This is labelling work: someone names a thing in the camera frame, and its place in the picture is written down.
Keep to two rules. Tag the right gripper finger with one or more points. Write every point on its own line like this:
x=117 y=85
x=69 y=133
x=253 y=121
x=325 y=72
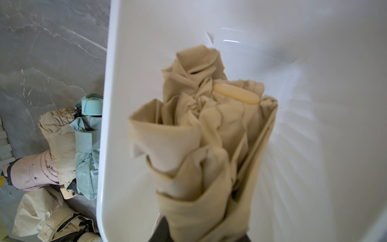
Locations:
x=160 y=232

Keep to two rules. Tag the teal umbrella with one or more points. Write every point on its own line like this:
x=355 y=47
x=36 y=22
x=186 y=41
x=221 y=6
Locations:
x=87 y=126

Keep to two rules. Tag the pink umbrella sideways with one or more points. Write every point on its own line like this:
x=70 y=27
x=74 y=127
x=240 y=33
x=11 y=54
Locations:
x=31 y=172

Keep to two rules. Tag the beige umbrella with wooden handle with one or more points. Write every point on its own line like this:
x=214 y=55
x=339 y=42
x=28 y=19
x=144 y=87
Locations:
x=55 y=127

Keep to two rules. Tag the white plastic storage box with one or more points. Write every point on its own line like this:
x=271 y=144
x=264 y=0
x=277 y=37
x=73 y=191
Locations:
x=323 y=177

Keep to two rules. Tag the white slatted flower vase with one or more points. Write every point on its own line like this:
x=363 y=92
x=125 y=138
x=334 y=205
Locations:
x=6 y=151

